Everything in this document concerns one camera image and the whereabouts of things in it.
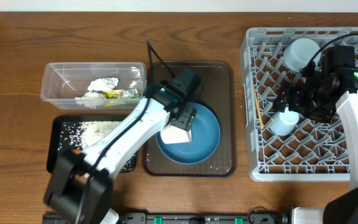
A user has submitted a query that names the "light blue rice bowl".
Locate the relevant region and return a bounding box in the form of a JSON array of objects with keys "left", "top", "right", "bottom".
[{"left": 283, "top": 38, "right": 320, "bottom": 72}]

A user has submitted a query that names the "pink cup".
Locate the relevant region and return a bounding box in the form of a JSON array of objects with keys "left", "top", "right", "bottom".
[{"left": 160, "top": 124, "right": 192, "bottom": 144}]

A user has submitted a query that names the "light blue cup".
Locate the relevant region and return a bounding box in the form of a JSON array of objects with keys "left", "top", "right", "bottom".
[{"left": 269, "top": 107, "right": 300, "bottom": 136}]

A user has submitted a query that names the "dark blue plate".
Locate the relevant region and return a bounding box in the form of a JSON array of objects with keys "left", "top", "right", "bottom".
[{"left": 156, "top": 103, "right": 221, "bottom": 164}]

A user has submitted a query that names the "wooden chopstick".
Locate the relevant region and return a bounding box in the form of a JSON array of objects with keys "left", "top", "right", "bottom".
[{"left": 254, "top": 89, "right": 264, "bottom": 130}]

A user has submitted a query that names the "white paper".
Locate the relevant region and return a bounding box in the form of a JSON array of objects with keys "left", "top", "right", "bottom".
[{"left": 75, "top": 78, "right": 119, "bottom": 109}]

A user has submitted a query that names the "white rice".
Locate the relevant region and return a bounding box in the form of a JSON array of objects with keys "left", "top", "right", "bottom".
[{"left": 57, "top": 121, "right": 138, "bottom": 172}]

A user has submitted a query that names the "orange carrot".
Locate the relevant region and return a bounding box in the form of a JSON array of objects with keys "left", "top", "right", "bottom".
[{"left": 71, "top": 149, "right": 82, "bottom": 154}]

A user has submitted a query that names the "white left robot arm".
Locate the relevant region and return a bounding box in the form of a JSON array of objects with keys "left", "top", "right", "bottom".
[{"left": 44, "top": 78, "right": 200, "bottom": 223}]

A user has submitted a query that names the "grey dishwasher rack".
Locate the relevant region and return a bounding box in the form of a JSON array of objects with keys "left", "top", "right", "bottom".
[{"left": 240, "top": 27, "right": 358, "bottom": 182}]

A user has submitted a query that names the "brown serving tray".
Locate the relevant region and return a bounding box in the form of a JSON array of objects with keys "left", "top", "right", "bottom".
[{"left": 143, "top": 61, "right": 236, "bottom": 177}]

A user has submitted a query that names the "clear plastic bin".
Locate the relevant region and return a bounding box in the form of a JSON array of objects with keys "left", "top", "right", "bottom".
[{"left": 40, "top": 62, "right": 147, "bottom": 110}]

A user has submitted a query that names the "black plastic tray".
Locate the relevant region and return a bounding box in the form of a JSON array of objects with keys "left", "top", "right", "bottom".
[{"left": 47, "top": 114, "right": 126, "bottom": 173}]

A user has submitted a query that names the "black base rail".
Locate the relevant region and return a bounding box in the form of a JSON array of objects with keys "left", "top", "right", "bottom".
[{"left": 116, "top": 210, "right": 291, "bottom": 224}]

